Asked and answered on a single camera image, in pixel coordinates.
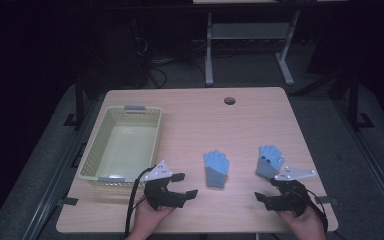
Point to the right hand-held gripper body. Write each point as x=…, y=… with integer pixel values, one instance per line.
x=290, y=196

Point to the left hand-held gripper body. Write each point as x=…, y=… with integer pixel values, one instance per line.
x=161, y=196

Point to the blue knit glove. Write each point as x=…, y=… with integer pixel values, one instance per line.
x=268, y=163
x=216, y=166

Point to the pale yellow perforated plastic basket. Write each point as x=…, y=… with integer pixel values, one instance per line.
x=126, y=146

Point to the person's left hand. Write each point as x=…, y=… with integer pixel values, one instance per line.
x=150, y=216

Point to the person's right hand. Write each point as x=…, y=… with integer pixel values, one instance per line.
x=305, y=221

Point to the black table edge bracket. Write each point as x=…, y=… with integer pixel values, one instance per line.
x=67, y=201

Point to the white metal desk frame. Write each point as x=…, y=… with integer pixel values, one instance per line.
x=246, y=30

